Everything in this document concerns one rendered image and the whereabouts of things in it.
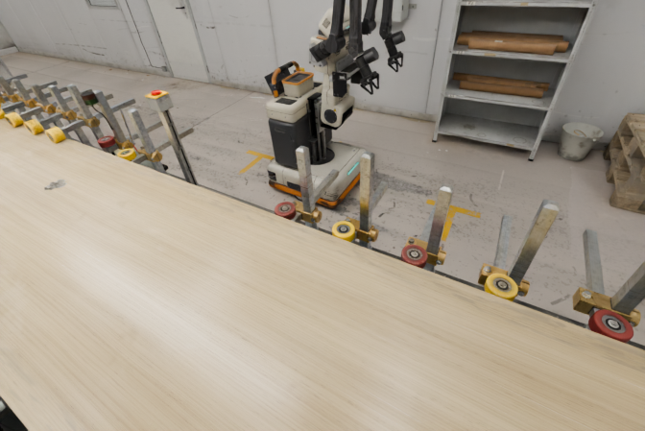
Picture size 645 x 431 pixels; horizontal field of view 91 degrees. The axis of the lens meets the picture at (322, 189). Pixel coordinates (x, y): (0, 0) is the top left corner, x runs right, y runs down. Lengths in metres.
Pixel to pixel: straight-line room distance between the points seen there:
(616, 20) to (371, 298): 3.04
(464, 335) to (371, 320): 0.23
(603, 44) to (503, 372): 3.01
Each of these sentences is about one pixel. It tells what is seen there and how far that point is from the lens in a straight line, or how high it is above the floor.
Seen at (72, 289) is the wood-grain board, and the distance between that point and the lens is 1.29.
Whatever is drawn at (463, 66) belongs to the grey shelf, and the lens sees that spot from 3.60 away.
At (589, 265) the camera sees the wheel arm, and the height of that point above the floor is 0.85.
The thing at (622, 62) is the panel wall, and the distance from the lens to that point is 3.63.
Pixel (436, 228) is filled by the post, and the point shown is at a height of 0.96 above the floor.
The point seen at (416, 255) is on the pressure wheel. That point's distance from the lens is 1.05.
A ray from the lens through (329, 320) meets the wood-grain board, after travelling 0.92.
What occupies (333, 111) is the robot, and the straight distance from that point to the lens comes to 2.24.
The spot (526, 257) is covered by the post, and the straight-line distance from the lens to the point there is 1.09.
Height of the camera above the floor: 1.70
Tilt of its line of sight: 38 degrees down
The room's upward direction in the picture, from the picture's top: 5 degrees counter-clockwise
